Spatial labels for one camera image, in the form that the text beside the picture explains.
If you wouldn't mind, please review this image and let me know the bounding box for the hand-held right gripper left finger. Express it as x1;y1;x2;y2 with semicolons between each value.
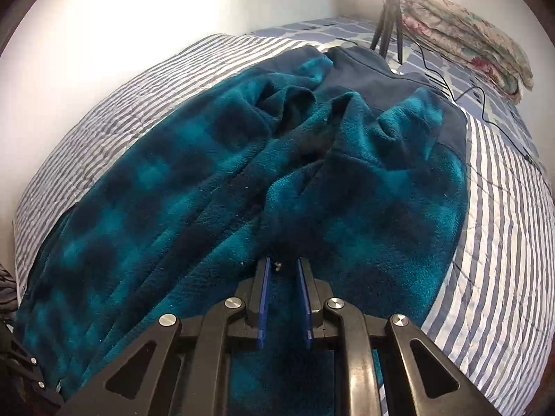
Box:
56;258;273;416

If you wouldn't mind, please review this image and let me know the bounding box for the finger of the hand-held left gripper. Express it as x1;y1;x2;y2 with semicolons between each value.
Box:
0;316;65;416

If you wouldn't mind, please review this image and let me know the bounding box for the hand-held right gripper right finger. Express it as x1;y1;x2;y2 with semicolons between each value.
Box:
296;258;504;416

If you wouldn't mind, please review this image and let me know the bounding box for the teal checked fleece garment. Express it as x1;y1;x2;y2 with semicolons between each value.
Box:
15;45;471;416

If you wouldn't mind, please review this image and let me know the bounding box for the grey white striped blanket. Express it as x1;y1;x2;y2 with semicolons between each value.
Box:
12;32;555;416

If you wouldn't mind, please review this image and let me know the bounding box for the black small tripod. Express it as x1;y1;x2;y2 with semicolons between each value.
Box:
369;0;405;63

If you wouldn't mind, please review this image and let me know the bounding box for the floral folded quilt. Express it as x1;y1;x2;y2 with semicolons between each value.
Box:
399;0;534;105

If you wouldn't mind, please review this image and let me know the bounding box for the black ring light cable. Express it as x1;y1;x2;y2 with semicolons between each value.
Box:
336;37;547;170

